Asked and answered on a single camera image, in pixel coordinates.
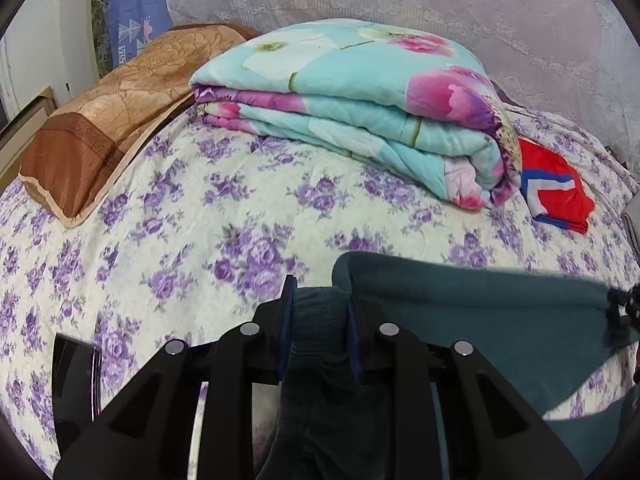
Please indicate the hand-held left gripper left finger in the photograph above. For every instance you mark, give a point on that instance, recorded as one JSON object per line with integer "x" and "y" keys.
{"x": 287, "y": 320}

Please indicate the teal pants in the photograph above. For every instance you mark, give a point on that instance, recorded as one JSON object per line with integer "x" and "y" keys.
{"x": 475, "y": 320}

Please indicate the white lace curtain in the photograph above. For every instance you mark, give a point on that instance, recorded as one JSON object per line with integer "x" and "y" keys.
{"x": 450, "y": 5}

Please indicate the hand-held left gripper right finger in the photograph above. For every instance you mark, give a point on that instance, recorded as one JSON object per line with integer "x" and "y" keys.
{"x": 354, "y": 345}

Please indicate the purple floral bedsheet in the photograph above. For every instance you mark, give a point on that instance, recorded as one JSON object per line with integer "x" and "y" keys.
{"x": 210, "y": 220}

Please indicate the blue printed cloth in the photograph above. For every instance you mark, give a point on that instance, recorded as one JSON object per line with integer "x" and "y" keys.
{"x": 132, "y": 15}

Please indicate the folded floral quilt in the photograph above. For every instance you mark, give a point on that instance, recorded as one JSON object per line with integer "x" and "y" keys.
{"x": 360, "y": 110}

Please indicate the brown patterned pillow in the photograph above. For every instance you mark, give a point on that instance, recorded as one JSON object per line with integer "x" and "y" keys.
{"x": 105, "y": 125}

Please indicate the red blue white garment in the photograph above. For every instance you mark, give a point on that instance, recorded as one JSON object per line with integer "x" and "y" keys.
{"x": 552, "y": 187}

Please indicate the grey pants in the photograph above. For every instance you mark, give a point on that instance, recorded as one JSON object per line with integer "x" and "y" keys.
{"x": 632, "y": 227}

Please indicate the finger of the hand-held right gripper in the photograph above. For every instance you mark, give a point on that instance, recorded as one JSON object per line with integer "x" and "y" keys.
{"x": 622, "y": 317}

